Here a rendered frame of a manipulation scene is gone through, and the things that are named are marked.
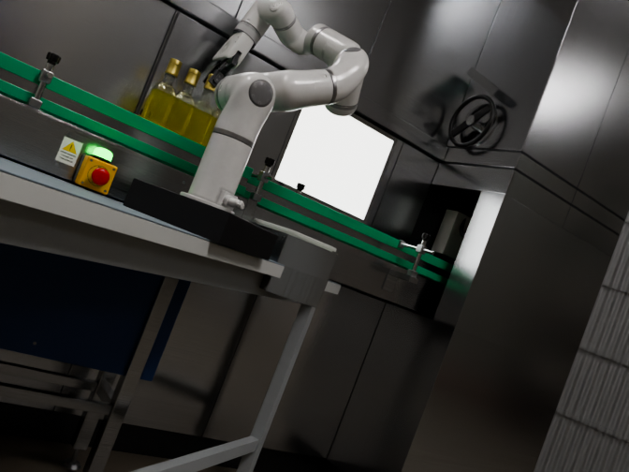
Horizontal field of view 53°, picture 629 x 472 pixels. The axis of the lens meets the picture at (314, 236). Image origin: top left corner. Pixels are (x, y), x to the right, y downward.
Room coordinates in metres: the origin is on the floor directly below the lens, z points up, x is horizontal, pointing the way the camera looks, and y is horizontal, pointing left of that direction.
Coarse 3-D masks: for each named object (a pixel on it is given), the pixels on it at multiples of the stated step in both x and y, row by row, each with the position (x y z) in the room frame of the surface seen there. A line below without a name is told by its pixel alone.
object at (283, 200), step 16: (272, 192) 1.88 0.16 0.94; (288, 192) 1.91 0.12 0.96; (272, 208) 1.89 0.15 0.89; (288, 208) 1.92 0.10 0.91; (304, 208) 1.95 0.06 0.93; (320, 208) 1.97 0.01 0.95; (304, 224) 1.96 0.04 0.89; (320, 224) 1.99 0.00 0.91; (336, 224) 2.02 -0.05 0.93; (352, 224) 2.05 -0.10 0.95; (352, 240) 2.06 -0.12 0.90; (368, 240) 2.10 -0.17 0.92; (384, 240) 2.13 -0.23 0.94; (384, 256) 2.14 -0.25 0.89; (400, 256) 2.18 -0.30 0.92; (416, 256) 2.22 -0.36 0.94; (432, 256) 2.26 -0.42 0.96; (432, 272) 2.28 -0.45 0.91; (448, 272) 2.31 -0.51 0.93
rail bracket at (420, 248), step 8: (400, 240) 2.16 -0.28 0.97; (424, 240) 2.07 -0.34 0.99; (416, 248) 2.09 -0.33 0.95; (424, 248) 2.06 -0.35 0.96; (416, 264) 2.07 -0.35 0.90; (392, 272) 2.13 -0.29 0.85; (408, 272) 2.08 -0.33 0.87; (416, 272) 2.07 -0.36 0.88; (392, 280) 2.15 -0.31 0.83; (408, 280) 2.05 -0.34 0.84; (416, 280) 2.07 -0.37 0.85; (384, 288) 2.14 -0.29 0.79; (392, 288) 2.16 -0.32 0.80
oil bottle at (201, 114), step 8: (200, 104) 1.73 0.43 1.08; (208, 104) 1.75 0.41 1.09; (192, 112) 1.73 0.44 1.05; (200, 112) 1.73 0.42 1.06; (208, 112) 1.74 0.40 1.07; (192, 120) 1.73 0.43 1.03; (200, 120) 1.74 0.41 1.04; (208, 120) 1.75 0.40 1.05; (192, 128) 1.73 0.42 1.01; (200, 128) 1.74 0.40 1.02; (184, 136) 1.72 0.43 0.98; (192, 136) 1.73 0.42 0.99; (200, 136) 1.75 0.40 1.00
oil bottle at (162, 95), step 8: (152, 88) 1.70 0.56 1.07; (160, 88) 1.66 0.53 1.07; (168, 88) 1.68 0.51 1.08; (152, 96) 1.67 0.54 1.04; (160, 96) 1.67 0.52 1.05; (168, 96) 1.68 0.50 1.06; (152, 104) 1.66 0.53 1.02; (160, 104) 1.67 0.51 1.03; (168, 104) 1.68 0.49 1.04; (144, 112) 1.68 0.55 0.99; (152, 112) 1.66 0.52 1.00; (160, 112) 1.68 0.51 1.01; (152, 120) 1.67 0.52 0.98; (160, 120) 1.68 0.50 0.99
